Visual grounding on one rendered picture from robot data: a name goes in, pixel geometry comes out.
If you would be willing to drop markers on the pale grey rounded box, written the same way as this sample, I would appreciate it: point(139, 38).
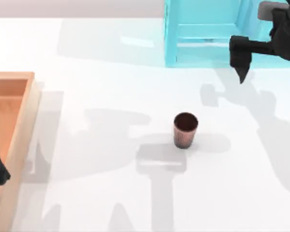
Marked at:
point(264, 10)

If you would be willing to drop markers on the light blue rack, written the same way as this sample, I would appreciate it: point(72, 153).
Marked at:
point(198, 31)

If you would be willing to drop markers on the shallow salmon-coloured box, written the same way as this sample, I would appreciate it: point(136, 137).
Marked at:
point(12, 106)

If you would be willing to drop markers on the brown cup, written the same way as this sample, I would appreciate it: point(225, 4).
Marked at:
point(184, 139)

